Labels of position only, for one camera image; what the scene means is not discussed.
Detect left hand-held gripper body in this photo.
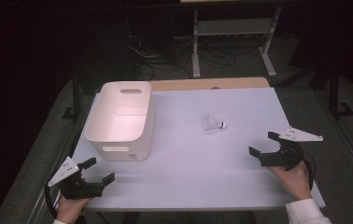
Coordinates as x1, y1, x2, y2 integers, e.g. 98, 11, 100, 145
47, 156, 106, 201

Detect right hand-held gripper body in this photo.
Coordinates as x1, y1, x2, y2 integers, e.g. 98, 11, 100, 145
260, 126, 324, 172

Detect white plastic storage bin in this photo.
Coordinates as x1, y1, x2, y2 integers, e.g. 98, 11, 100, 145
84, 80, 155, 162

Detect white feather shuttlecock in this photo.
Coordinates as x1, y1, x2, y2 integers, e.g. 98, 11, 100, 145
203, 113, 228, 132

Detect person's left hand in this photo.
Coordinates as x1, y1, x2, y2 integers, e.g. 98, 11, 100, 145
55, 197, 92, 224

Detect person's right hand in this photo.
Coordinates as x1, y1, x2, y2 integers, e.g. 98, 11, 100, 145
267, 161, 314, 203

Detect dark metal stand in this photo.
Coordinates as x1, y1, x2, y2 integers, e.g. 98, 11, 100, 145
61, 66, 83, 124
327, 60, 353, 120

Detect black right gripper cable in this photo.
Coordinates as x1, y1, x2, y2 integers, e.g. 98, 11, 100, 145
301, 158, 317, 191

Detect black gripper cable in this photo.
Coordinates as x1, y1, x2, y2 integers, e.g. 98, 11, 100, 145
301, 158, 317, 191
43, 183, 63, 219

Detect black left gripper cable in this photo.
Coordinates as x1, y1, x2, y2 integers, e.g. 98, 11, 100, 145
43, 183, 63, 219

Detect white metal desk frame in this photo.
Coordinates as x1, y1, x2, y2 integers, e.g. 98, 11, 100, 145
191, 6, 283, 79

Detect black floor cables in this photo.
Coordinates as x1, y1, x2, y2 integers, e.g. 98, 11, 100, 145
127, 31, 238, 81

